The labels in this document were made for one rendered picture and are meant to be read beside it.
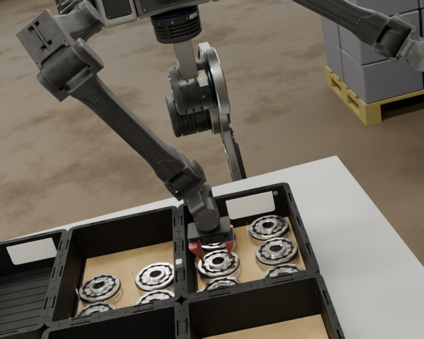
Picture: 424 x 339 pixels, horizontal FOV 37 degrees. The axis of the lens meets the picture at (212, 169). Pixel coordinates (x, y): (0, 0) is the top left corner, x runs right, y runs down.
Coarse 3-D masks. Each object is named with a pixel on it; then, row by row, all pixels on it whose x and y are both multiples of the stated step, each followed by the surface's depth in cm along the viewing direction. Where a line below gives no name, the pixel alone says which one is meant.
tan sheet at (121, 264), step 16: (112, 256) 173; (128, 256) 171; (144, 256) 170; (160, 256) 168; (96, 272) 168; (112, 272) 166; (128, 272) 165; (128, 288) 159; (80, 304) 157; (128, 304) 153
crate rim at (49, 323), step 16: (160, 208) 170; (176, 208) 169; (96, 224) 170; (176, 224) 162; (176, 240) 155; (64, 256) 159; (176, 256) 149; (176, 272) 146; (176, 288) 139; (144, 304) 136; (160, 304) 135; (48, 320) 138; (64, 320) 137; (80, 320) 136
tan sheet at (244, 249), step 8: (240, 232) 171; (240, 240) 167; (248, 240) 167; (240, 248) 164; (248, 248) 164; (256, 248) 163; (240, 256) 161; (248, 256) 161; (248, 264) 158; (256, 264) 157; (248, 272) 155; (256, 272) 154; (264, 272) 154; (200, 280) 156; (240, 280) 153; (248, 280) 152; (200, 288) 153
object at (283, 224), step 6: (264, 216) 169; (270, 216) 169; (276, 216) 168; (258, 222) 168; (282, 222) 166; (252, 228) 165; (258, 228) 165; (276, 228) 163; (282, 228) 163; (252, 234) 163; (258, 234) 163; (264, 234) 162; (270, 234) 162; (276, 234) 161
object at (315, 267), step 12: (240, 192) 169; (252, 192) 169; (288, 192) 164; (180, 204) 170; (180, 216) 165; (300, 216) 154; (180, 228) 160; (300, 228) 149; (180, 240) 155; (180, 252) 150; (312, 252) 140; (312, 264) 136; (180, 276) 142; (276, 276) 135; (288, 276) 135; (216, 288) 136; (228, 288) 135
